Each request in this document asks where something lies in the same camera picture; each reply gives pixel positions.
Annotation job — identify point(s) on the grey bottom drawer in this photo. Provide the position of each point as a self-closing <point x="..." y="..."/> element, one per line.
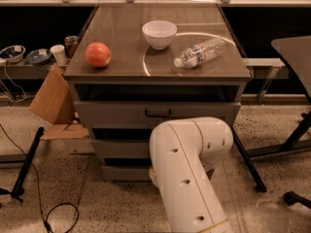
<point x="126" y="173"/>

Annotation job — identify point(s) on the grey drawer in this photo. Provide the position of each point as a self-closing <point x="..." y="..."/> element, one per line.
<point x="142" y="149"/>
<point x="126" y="173"/>
<point x="140" y="114"/>

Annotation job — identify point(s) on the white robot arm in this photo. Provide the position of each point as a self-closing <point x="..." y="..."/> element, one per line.
<point x="182" y="152"/>

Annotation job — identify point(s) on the grey drawer cabinet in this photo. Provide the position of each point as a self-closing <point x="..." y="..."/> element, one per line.
<point x="138" y="72"/>

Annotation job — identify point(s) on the grey top drawer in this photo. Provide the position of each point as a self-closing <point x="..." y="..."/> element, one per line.
<point x="140" y="114"/>

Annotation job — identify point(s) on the grey middle drawer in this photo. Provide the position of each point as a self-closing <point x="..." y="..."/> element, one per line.
<point x="142" y="149"/>

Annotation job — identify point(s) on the clear plastic water bottle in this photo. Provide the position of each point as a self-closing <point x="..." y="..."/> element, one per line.
<point x="200" y="53"/>

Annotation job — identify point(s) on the red apple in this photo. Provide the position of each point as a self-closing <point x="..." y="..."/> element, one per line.
<point x="98" y="55"/>

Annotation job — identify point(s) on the brown cardboard box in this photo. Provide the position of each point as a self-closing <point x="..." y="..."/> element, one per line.
<point x="54" y="103"/>

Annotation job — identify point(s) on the dark glass jar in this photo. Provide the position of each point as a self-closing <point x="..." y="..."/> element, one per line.
<point x="71" y="43"/>

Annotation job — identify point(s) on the white paper cup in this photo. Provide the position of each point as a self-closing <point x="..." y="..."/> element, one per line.
<point x="58" y="52"/>

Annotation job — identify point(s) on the dark side table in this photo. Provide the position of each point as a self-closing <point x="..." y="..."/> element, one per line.
<point x="296" y="54"/>

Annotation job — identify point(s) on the white blue bowl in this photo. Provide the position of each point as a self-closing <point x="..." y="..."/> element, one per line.
<point x="13" y="54"/>

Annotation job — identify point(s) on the black caster foot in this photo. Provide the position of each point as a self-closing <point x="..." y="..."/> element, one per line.
<point x="291" y="198"/>

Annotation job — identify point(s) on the black left stand leg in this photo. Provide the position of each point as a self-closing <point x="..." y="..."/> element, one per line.
<point x="18" y="189"/>

